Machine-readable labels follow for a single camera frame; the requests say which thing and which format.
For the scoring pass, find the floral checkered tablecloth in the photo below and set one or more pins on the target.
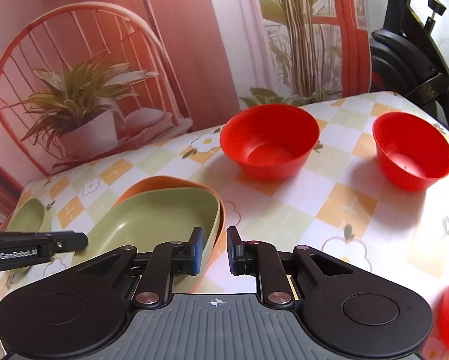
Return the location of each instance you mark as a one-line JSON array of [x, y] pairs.
[[373, 258]]

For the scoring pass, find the black exercise bike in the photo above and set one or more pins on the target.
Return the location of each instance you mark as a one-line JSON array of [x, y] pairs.
[[406, 59]]

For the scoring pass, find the printed room backdrop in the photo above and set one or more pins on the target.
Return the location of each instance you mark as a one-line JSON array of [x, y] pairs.
[[85, 79]]

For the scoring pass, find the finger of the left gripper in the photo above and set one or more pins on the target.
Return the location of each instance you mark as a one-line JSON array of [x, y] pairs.
[[53, 241]]

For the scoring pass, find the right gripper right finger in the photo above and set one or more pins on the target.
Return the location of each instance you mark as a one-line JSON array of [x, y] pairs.
[[275, 272]]

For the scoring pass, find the green square plate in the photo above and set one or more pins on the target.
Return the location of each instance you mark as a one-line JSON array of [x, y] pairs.
[[123, 224], [32, 216]]

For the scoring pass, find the orange square plate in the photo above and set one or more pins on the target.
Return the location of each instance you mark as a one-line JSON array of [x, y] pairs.
[[183, 203]]

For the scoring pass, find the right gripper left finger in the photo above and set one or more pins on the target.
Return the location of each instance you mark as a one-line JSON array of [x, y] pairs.
[[152, 274]]

